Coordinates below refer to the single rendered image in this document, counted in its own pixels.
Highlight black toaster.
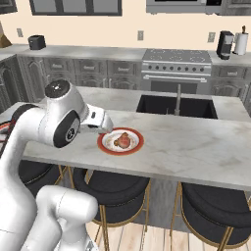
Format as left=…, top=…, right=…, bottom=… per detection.
left=27, top=34, right=47, bottom=51

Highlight red rimmed plate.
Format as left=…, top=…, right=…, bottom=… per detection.
left=96, top=126, right=145, bottom=157
left=0, top=121, right=14, bottom=146

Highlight black coffee machine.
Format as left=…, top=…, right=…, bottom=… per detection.
left=216, top=29, right=235, bottom=61

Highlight brown wedge-shaped object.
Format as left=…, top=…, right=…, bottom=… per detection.
left=0, top=22, right=14, bottom=49

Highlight black round bar stool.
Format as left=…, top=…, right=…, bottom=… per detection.
left=169, top=181, right=251, bottom=251
left=18, top=159, right=73, bottom=198
left=72, top=167, right=152, bottom=251

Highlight grey wall cupboard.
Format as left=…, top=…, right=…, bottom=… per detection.
left=0, top=0, right=19, bottom=15
left=222, top=0, right=251, bottom=17

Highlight black sink basin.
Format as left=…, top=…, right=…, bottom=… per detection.
left=135, top=94, right=219, bottom=120

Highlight grey glass wall cupboards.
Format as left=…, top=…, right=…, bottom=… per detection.
left=28, top=0, right=124, bottom=17

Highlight grey base cupboard run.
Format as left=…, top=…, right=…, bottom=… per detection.
left=0, top=54, right=143, bottom=114
left=210, top=63, right=251, bottom=116

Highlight stainless steel microwave oven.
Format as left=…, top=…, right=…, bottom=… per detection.
left=145, top=0, right=224, bottom=16

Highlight white paper towel roll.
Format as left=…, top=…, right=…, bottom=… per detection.
left=232, top=25, right=250, bottom=56

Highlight stainless steel range oven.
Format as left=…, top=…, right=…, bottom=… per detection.
left=140, top=48, right=214, bottom=96

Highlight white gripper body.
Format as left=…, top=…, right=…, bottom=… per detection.
left=97, top=112, right=115, bottom=135

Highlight grey sink tap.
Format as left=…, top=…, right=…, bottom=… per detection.
left=174, top=83, right=182, bottom=117

